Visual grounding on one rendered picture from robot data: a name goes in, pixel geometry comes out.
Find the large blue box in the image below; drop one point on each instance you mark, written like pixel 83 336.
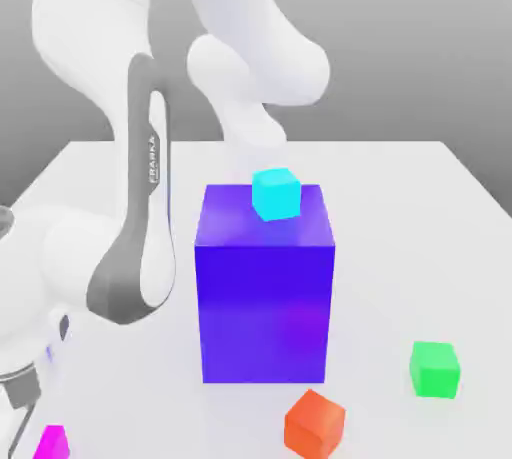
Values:
pixel 264 307

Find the small cyan cube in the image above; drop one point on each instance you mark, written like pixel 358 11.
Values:
pixel 276 195

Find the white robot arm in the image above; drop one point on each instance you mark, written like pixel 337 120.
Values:
pixel 92 67

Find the small magenta cube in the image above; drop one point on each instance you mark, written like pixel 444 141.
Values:
pixel 52 445

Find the small green cube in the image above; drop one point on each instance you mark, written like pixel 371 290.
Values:
pixel 435 371

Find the small orange cube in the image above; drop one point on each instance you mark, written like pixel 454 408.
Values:
pixel 314 425

